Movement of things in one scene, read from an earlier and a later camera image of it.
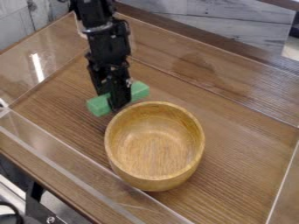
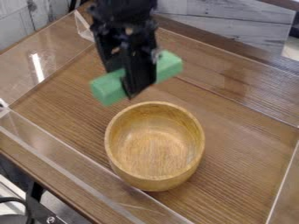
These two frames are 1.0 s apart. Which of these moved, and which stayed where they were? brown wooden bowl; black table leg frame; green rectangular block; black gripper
Moved: black gripper; green rectangular block
Stayed: brown wooden bowl; black table leg frame
